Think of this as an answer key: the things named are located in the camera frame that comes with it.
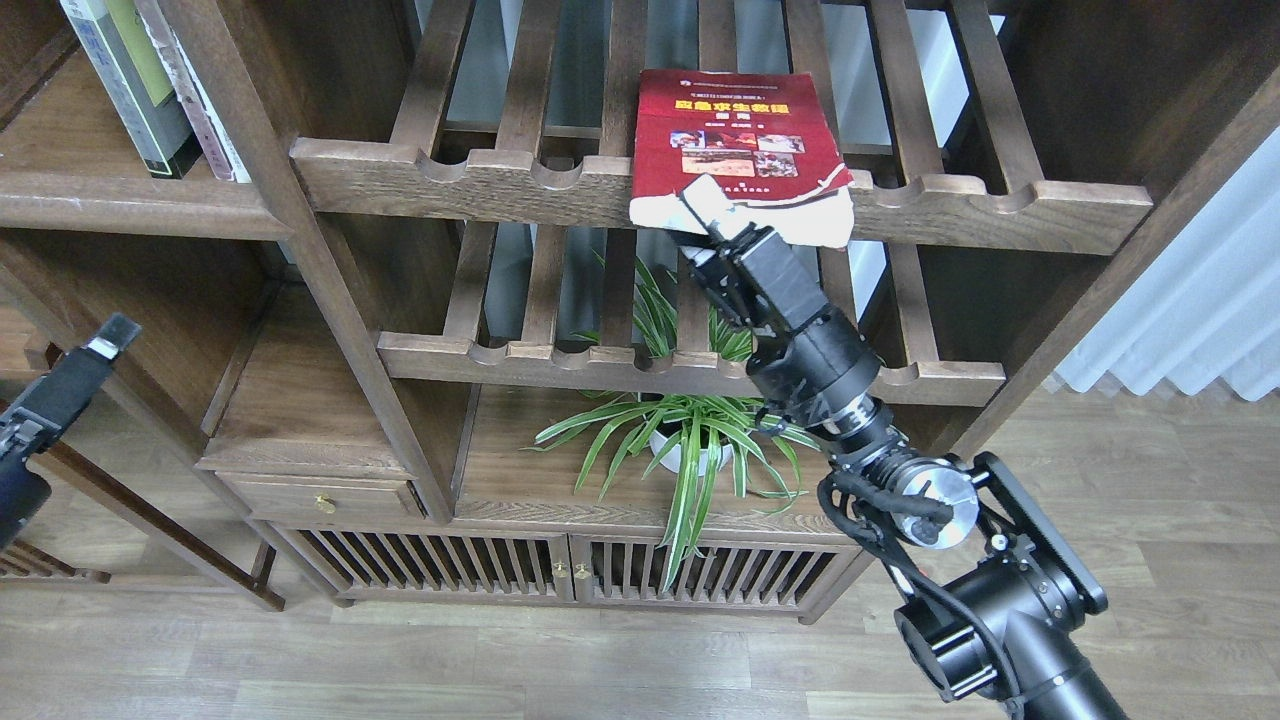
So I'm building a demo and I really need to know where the green and black book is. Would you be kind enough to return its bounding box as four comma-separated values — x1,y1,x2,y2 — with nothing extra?
87,1,201,179

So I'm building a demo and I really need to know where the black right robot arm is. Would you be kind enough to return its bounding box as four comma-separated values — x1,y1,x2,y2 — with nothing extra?
678,176,1125,719

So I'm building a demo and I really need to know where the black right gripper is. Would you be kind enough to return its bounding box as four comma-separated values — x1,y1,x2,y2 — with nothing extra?
678,176,896,451

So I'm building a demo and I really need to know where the upright book in shelf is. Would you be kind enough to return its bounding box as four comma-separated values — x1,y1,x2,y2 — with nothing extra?
134,1,252,184

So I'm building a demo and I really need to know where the white pleated curtain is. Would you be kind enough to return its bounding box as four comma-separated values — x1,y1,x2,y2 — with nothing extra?
1046,133,1279,401

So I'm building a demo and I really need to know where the red cover book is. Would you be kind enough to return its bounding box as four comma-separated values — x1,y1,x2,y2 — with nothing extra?
628,69,854,249

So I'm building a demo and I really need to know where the white plant pot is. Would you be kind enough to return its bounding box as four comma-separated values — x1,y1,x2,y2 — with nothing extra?
648,423,733,475

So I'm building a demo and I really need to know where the dark wooden bookshelf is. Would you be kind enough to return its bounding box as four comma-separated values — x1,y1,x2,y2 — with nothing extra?
3,1,1277,623

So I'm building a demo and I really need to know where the white lavender cover book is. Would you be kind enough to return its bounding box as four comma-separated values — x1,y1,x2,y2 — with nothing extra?
60,0,113,63

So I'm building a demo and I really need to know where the green spider plant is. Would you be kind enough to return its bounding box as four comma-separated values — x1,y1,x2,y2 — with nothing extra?
526,259,819,591

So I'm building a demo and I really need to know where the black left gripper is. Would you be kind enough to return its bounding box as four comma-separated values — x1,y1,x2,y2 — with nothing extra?
1,313,142,550

